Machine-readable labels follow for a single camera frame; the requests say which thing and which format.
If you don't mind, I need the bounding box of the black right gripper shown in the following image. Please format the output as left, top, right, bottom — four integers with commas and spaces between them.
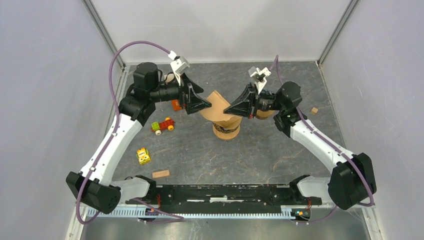
223, 82, 285, 120

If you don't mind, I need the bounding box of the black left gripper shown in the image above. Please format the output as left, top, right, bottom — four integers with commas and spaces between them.
149, 72, 211, 114

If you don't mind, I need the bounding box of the wooden dripper ring holder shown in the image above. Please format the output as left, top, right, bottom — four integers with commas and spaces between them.
255, 110, 275, 120

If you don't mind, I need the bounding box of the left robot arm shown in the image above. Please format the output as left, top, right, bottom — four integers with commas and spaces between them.
65, 58, 212, 214

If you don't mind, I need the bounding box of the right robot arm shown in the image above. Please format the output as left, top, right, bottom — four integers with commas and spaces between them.
223, 81, 377, 210

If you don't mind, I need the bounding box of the orange coffee filter box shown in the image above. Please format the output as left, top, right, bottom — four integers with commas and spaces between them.
164, 73, 183, 113

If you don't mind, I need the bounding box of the glass dripper with wooden collar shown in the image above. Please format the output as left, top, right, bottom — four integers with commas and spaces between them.
212, 123, 241, 141

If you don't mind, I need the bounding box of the red toy brick car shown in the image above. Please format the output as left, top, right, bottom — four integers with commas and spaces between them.
150, 117, 175, 136

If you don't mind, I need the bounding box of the small wooden cube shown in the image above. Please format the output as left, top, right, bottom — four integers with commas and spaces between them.
310, 107, 319, 116

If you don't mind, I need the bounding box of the yellow green toy block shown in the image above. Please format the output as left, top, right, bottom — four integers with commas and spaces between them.
136, 147, 151, 165

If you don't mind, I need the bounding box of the wooden rectangular block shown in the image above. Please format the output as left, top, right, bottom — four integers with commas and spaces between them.
152, 169, 170, 179

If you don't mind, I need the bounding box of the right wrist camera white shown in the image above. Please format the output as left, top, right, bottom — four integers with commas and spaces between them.
248, 66, 272, 94

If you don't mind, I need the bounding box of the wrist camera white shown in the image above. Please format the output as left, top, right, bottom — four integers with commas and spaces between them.
248, 66, 272, 94
168, 50, 190, 86

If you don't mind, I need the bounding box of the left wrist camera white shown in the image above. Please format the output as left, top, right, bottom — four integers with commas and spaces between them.
168, 50, 190, 86

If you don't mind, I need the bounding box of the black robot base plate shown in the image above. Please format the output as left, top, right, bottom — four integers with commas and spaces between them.
141, 184, 323, 214

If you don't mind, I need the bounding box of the slotted aluminium rail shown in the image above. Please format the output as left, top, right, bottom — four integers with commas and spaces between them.
86, 206, 294, 220

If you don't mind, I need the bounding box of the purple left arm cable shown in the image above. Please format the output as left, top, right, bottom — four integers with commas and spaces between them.
75, 40, 185, 226

